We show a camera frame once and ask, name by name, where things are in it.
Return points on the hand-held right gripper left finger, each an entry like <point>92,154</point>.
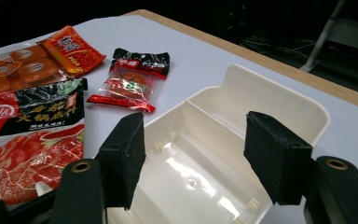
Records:
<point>124,155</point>

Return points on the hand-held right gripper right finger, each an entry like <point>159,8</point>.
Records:
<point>273,155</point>

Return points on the small black red clear packet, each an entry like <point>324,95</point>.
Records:
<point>127,84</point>

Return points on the white cardboard box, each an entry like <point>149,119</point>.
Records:
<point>199,174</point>

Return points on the large red black soup packet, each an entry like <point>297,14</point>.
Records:
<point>43,109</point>

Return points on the small orange red sachet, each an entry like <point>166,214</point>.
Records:
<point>71,49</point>

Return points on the large orange clear snack bag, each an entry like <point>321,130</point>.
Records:
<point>28,67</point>

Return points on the grey metal stand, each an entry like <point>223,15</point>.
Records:
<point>321,40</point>

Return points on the white table mat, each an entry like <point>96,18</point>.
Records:
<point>199,46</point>

